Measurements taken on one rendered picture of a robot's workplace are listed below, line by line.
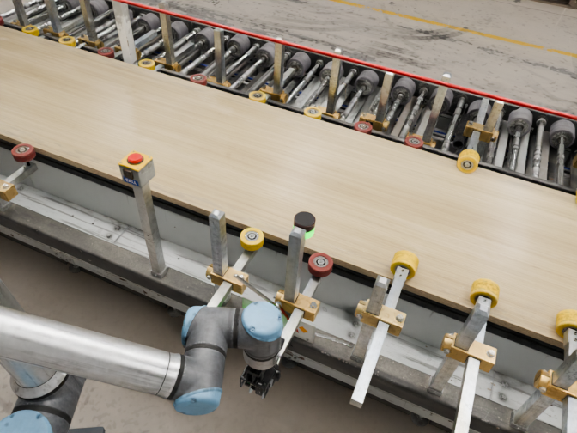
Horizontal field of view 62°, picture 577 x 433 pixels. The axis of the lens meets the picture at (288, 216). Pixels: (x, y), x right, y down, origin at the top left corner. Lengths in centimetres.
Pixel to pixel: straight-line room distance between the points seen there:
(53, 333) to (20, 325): 6
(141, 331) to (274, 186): 110
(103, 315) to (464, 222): 177
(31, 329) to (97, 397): 144
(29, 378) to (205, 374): 53
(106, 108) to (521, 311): 181
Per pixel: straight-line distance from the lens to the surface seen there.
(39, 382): 143
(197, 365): 103
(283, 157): 194
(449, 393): 165
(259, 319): 107
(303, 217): 130
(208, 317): 109
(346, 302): 176
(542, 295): 172
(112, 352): 99
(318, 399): 231
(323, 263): 155
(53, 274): 286
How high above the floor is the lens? 210
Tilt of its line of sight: 45 degrees down
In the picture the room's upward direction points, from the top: 5 degrees clockwise
